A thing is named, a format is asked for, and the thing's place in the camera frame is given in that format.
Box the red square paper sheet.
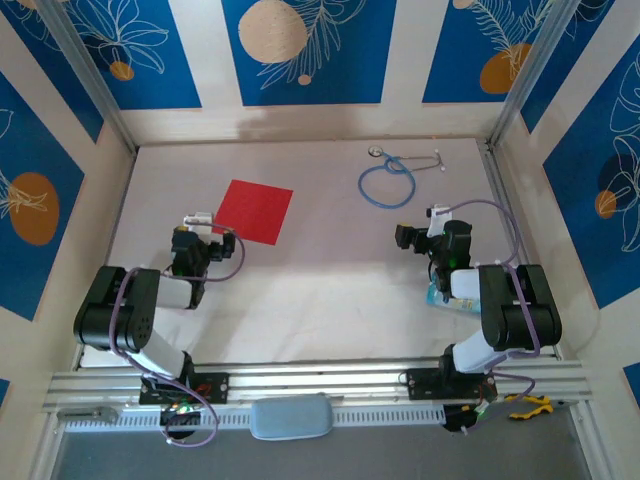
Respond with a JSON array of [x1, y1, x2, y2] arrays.
[[213, 179, 294, 247]]

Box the grey-blue zip pouch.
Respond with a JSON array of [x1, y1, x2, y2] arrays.
[[249, 393, 335, 441]]

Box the aluminium corner post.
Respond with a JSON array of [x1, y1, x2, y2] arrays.
[[487, 0, 584, 146], [37, 0, 139, 154]]

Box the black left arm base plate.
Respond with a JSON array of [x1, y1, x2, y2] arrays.
[[138, 372, 231, 405]]

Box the aluminium table side rail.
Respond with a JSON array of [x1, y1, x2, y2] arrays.
[[477, 139, 534, 281]]

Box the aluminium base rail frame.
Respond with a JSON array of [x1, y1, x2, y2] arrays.
[[42, 357, 594, 414]]

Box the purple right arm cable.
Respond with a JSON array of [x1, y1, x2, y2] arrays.
[[449, 199, 542, 436]]

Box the blue stethoscope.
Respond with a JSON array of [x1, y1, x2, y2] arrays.
[[357, 144, 447, 209]]

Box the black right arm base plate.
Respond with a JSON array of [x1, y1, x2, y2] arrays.
[[405, 368, 499, 401]]

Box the metal latch bracket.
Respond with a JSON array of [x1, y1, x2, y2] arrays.
[[57, 407, 119, 424]]

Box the black controller board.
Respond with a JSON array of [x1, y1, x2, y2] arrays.
[[158, 403, 202, 427], [442, 402, 494, 434]]

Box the white slotted cable duct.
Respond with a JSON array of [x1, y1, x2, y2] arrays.
[[62, 404, 446, 434]]

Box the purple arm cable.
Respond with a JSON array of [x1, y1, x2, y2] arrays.
[[108, 222, 247, 447], [449, 199, 542, 436]]

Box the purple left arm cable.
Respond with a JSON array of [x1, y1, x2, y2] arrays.
[[108, 222, 247, 447]]

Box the yellow-handled pliers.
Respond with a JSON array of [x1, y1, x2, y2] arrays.
[[507, 393, 579, 420]]

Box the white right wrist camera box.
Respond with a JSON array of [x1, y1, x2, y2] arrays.
[[425, 203, 455, 237]]

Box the blue and white cream packet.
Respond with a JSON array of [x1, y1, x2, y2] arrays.
[[424, 284, 484, 315]]

